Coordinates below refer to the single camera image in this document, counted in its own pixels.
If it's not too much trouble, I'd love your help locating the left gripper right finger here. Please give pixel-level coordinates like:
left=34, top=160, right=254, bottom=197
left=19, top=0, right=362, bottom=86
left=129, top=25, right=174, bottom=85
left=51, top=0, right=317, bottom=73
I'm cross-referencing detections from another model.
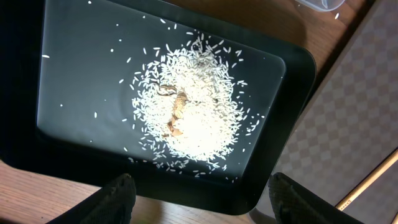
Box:
left=268, top=172, right=362, bottom=224

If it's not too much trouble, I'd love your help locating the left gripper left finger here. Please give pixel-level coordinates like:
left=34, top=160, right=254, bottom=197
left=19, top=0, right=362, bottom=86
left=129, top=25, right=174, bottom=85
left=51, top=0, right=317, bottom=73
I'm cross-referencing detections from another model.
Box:
left=49, top=174, right=136, bottom=224

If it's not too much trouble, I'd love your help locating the wooden chopstick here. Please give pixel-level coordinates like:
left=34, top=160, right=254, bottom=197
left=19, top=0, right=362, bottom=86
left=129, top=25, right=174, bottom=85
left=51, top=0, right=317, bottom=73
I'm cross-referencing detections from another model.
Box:
left=335, top=148, right=397, bottom=211

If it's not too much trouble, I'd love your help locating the pile of white rice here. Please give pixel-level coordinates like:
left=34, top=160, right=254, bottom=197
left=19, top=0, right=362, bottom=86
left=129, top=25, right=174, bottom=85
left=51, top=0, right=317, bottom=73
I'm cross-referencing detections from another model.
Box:
left=42, top=0, right=265, bottom=184

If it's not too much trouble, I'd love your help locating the clear plastic waste bin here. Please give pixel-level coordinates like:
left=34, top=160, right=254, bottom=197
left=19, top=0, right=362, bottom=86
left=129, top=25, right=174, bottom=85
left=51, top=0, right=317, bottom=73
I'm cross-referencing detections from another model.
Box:
left=296, top=0, right=345, bottom=12

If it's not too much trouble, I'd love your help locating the brown serving tray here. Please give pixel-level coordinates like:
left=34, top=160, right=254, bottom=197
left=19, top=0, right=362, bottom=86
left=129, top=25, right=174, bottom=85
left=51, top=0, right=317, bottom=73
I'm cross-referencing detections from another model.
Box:
left=274, top=0, right=397, bottom=205

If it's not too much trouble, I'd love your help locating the black rectangular tray bin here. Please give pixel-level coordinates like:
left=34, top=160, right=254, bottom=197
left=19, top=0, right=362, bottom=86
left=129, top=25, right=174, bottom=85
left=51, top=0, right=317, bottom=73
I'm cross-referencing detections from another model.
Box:
left=1, top=1, right=317, bottom=215

